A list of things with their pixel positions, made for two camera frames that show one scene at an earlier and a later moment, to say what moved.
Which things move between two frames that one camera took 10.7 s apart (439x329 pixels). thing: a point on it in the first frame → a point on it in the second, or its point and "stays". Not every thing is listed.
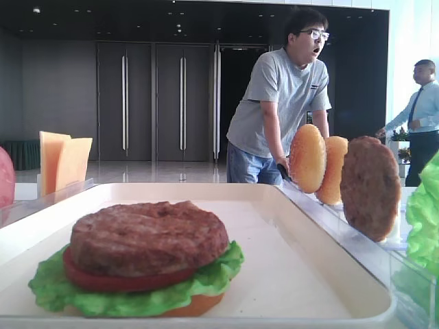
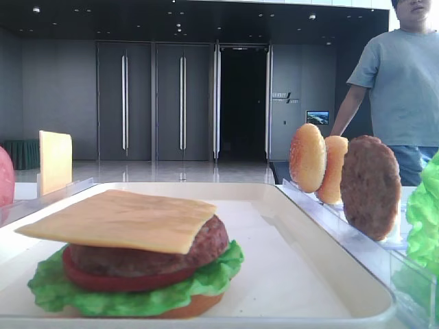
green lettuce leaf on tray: (51, 283) stays
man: (281, 89) → (400, 67)
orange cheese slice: (73, 162) → (126, 219)
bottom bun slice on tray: (198, 305) stays
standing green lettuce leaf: (422, 218) stays
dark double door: (158, 101) stays
